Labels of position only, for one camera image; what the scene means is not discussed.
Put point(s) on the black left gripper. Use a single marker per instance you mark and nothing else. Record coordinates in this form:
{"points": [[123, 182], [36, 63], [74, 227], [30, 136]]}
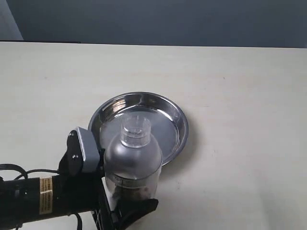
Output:
{"points": [[85, 192]]}

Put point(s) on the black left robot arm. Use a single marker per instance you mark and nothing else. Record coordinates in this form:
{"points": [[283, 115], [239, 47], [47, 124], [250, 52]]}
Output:
{"points": [[26, 199]]}

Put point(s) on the round stainless steel plate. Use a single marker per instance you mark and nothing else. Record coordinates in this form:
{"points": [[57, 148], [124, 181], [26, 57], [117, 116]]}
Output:
{"points": [[169, 124]]}

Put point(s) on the clear plastic shaker bottle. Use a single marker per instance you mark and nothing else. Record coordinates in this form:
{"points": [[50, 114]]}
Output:
{"points": [[132, 162]]}

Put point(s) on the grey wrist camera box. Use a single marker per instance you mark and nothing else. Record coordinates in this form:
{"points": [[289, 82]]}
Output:
{"points": [[82, 153]]}

